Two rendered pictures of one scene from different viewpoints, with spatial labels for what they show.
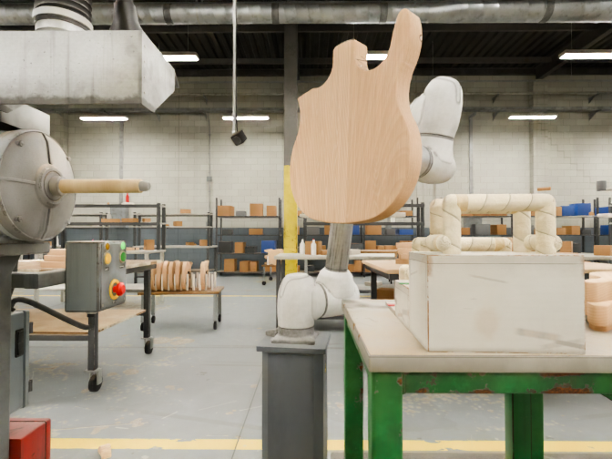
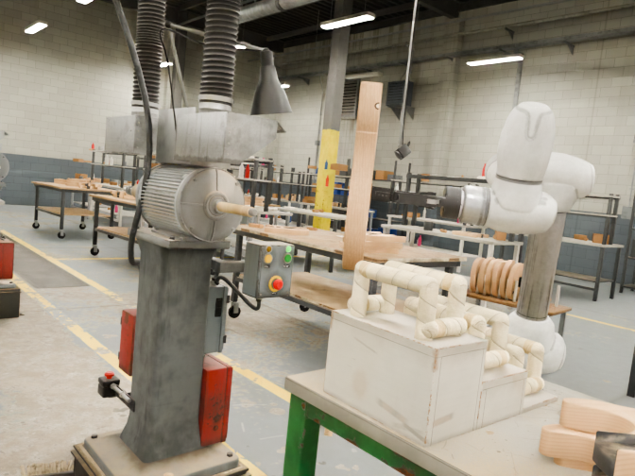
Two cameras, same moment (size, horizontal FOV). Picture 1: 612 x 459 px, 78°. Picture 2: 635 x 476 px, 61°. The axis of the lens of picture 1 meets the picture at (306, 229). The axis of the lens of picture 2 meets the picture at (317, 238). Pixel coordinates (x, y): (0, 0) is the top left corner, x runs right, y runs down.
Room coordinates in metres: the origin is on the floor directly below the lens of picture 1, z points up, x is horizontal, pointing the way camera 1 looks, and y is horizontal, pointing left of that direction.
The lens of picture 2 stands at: (-0.09, -0.99, 1.35)
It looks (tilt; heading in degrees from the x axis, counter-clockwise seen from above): 5 degrees down; 48
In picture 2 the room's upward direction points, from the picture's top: 6 degrees clockwise
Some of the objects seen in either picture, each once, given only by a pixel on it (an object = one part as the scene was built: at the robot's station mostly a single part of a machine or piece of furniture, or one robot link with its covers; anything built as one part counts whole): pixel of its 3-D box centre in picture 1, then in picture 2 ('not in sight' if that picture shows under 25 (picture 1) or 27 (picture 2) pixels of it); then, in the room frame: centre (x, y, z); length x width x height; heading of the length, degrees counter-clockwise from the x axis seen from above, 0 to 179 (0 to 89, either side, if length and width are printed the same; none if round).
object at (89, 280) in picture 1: (69, 284); (251, 273); (1.12, 0.70, 0.99); 0.24 x 0.21 x 0.26; 89
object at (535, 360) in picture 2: not in sight; (534, 369); (1.09, -0.45, 0.99); 0.03 x 0.03 x 0.09
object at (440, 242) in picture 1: (438, 242); (369, 302); (0.74, -0.26, 1.12); 0.11 x 0.03 x 0.03; 178
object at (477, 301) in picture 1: (487, 297); (400, 366); (0.74, -0.35, 1.02); 0.27 x 0.15 x 0.17; 88
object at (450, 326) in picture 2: (538, 242); (444, 327); (0.73, -0.45, 1.12); 0.11 x 0.03 x 0.03; 178
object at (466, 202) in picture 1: (497, 202); (394, 277); (0.69, -0.35, 1.20); 0.20 x 0.03 x 0.03; 87
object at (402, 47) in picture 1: (400, 42); (369, 108); (0.75, -0.19, 1.52); 0.07 x 0.04 x 0.10; 43
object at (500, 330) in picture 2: not in sight; (498, 342); (0.93, -0.45, 1.07); 0.03 x 0.03 x 0.09
